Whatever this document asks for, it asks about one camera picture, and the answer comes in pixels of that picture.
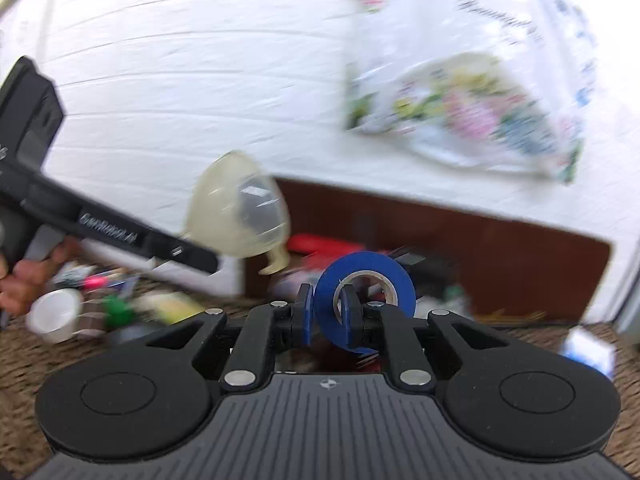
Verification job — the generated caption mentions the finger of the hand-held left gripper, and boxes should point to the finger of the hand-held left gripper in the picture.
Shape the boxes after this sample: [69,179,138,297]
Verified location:
[144,231,220,276]

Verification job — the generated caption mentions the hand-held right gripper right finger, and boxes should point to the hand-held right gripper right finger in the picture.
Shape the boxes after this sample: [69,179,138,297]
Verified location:
[340,284,510,396]

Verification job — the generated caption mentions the blue tape roll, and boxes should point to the blue tape roll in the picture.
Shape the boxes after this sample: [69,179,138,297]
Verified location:
[312,251,417,356]

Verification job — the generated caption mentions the red printed box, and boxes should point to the red printed box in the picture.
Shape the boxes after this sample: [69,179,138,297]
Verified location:
[287,232,366,261]

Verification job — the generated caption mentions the pale yellow packet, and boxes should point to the pale yellow packet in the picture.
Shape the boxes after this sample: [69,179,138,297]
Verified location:
[135,290,206,326]

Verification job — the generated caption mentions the white plastic cup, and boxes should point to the white plastic cup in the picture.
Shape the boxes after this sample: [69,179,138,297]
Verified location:
[25,287,85,345]

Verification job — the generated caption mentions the beige black patterned mat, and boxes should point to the beige black patterned mat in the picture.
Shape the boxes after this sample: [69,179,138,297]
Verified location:
[0,270,640,480]

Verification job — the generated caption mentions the light blue white packet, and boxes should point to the light blue white packet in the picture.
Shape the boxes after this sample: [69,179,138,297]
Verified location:
[562,325,617,378]

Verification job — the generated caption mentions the pink marker pen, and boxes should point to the pink marker pen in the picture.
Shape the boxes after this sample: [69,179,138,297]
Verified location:
[82,272,126,291]

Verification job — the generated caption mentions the small green plastic item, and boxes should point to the small green plastic item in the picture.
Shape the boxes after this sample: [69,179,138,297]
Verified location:
[102,295,136,328]

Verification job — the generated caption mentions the translucent plastic scoop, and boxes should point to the translucent plastic scoop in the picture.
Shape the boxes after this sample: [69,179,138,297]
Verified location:
[182,150,292,276]

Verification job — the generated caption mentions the black printed box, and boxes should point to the black printed box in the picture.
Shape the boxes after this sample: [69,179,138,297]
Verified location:
[387,246,463,306]

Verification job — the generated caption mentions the floral print bedding package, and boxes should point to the floral print bedding package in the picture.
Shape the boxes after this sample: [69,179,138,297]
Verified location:
[344,0,601,184]

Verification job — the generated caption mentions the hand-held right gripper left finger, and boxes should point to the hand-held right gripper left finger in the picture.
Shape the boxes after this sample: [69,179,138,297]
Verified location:
[142,283,316,395]

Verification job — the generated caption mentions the person's left hand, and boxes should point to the person's left hand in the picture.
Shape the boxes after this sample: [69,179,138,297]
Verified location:
[0,237,83,318]

